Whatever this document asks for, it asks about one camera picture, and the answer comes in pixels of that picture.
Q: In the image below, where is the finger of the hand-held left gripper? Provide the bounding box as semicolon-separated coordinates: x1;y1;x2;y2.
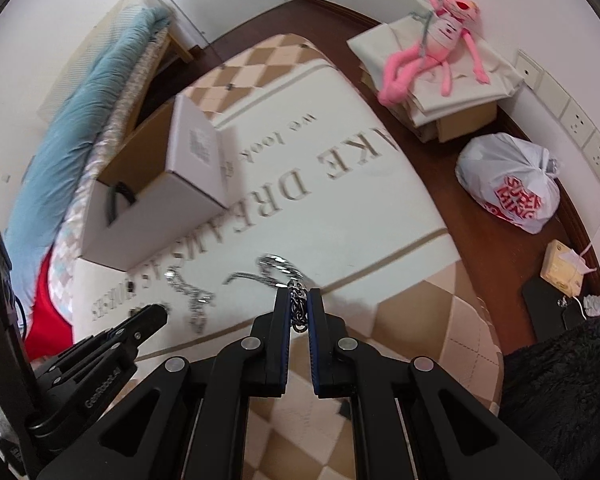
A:
77;303;169;347
55;332;143;361

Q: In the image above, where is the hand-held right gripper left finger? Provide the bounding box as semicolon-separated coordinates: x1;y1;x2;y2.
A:
36;287;294;480

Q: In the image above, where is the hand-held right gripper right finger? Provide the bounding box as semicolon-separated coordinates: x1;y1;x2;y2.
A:
306;288;562;480

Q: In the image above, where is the silver chain necklace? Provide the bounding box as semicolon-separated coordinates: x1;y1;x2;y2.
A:
166;269;217;332
223;253;314;334

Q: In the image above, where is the red cloth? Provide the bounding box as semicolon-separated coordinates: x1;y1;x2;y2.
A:
23;254;77;362

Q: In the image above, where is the white cardboard box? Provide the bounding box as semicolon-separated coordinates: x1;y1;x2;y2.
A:
80;92;232;272

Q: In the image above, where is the printed cream checkered blanket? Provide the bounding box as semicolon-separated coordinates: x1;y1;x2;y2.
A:
71;34;507;480

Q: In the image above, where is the light blue blanket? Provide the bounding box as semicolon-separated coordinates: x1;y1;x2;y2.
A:
2;9;174;311

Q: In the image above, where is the black flat board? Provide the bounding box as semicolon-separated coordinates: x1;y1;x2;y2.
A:
521;277;590;347

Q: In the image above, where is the patterned quilt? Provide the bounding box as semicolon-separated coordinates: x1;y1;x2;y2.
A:
46;29;175;322

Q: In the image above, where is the dark fluffy cloth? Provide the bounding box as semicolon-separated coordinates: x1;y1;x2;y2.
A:
499;311;600;480

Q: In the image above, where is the white plastic bag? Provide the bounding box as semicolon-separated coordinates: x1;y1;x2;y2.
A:
454;132;562;235

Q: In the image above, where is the pale yellow box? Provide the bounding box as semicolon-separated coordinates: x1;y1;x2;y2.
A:
539;239;587;297

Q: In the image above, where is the white ribbed mattress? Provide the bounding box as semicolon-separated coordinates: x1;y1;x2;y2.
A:
36;0;157;126

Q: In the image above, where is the brown cardboard box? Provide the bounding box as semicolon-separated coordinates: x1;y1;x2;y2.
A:
360;69;499;144

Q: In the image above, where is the cream cloth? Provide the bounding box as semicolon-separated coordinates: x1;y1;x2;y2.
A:
347;11;524;129

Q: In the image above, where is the pink plush toy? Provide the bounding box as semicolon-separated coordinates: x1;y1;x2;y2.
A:
377;0;491;107

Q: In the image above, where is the wooden bed frame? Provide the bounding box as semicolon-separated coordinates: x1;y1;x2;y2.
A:
151;24;195;65

